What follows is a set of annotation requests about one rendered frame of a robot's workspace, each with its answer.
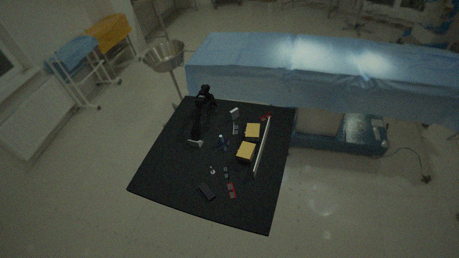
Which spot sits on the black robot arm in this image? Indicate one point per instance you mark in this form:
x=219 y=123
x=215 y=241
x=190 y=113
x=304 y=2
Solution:
x=196 y=129

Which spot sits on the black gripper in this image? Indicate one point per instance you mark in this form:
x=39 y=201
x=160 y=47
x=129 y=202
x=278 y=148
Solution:
x=211 y=99

